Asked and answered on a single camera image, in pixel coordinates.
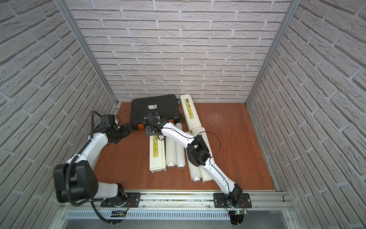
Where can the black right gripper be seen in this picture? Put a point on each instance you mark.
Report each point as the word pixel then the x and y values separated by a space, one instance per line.
pixel 150 129

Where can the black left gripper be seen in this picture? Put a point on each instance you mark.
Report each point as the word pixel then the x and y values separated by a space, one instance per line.
pixel 125 130

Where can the cream dispenser with lid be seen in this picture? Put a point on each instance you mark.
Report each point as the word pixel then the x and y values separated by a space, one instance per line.
pixel 157 160

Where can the white plastic wrap roll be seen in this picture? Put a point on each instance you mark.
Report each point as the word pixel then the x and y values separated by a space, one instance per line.
pixel 170 150
pixel 196 151
pixel 180 156

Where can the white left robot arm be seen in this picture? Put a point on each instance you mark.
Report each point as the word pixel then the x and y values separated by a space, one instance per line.
pixel 75 181

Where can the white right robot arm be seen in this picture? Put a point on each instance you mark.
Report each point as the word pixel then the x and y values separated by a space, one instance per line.
pixel 226 185

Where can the black plastic tool case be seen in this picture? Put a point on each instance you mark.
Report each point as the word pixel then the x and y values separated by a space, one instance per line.
pixel 165 106

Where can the cream dispenser far back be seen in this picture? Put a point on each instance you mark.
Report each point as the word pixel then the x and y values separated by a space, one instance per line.
pixel 190 112

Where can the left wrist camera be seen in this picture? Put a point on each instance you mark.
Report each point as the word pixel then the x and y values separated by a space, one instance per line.
pixel 107 120

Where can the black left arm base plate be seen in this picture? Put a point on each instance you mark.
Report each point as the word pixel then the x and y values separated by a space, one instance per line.
pixel 129 199

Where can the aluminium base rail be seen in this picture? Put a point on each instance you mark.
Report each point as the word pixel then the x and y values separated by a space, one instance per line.
pixel 195 205

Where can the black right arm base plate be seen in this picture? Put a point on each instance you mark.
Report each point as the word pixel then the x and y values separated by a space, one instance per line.
pixel 222 201

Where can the aluminium corner post left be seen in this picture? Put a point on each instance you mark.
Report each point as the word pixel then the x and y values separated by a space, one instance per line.
pixel 69 18

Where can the aluminium corner post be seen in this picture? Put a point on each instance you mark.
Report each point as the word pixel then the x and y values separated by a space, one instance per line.
pixel 69 18
pixel 274 46

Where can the aluminium corner post right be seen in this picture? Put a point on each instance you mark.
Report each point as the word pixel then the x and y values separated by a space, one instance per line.
pixel 274 46

